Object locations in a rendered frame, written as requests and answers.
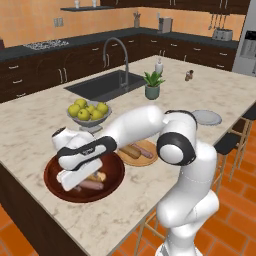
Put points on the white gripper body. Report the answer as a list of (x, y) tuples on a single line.
[(78, 176)]

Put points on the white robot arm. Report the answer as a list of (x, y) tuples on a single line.
[(186, 173)]

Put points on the pink sausage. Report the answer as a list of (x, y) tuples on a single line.
[(145, 151), (91, 185)]

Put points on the tan bread bun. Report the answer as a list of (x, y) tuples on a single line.
[(130, 152), (100, 176)]

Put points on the dark red round bowl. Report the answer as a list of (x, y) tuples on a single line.
[(60, 190)]

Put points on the grey footed fruit bowl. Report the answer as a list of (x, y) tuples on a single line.
[(89, 125)]

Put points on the round wooden plate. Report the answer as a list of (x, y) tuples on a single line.
[(145, 161)]

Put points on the round grey plate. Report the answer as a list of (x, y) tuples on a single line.
[(207, 117)]

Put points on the dark wood kitchen island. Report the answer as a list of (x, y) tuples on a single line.
[(30, 213)]

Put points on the green apple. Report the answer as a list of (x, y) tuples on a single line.
[(83, 114), (97, 115), (102, 107), (73, 110), (90, 108), (81, 102)]

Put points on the black seat wooden stool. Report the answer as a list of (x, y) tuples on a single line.
[(226, 143), (249, 115), (146, 230)]

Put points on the dark grey sink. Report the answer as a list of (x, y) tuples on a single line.
[(96, 86)]

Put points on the dark wood base cupboards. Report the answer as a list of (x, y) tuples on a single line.
[(200, 53), (40, 73)]

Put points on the grey arched tap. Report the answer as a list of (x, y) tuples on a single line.
[(126, 71)]

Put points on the green plant in grey pot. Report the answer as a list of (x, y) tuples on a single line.
[(152, 87)]

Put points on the grey hob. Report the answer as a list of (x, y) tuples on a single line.
[(46, 44)]

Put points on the white soap dispenser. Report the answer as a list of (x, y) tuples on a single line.
[(159, 66)]

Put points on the small brown grinder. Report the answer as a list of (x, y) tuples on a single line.
[(189, 76)]

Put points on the grey pot with tools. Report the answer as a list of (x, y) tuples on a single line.
[(136, 21)]

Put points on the white cup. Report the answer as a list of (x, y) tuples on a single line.
[(94, 3), (77, 3)]

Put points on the grey coffee machine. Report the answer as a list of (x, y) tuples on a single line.
[(165, 25)]

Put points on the silver toaster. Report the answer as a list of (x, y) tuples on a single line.
[(222, 34)]

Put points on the silver fridge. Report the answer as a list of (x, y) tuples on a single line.
[(246, 40)]

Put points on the grey wall socket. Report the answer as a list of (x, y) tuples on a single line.
[(58, 22)]

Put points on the dark wall shelf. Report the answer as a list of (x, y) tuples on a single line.
[(86, 8)]

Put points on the dark wood wall cupboards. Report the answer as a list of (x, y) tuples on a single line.
[(180, 4)]

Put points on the rail with hanging tools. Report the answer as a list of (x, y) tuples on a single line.
[(217, 20)]

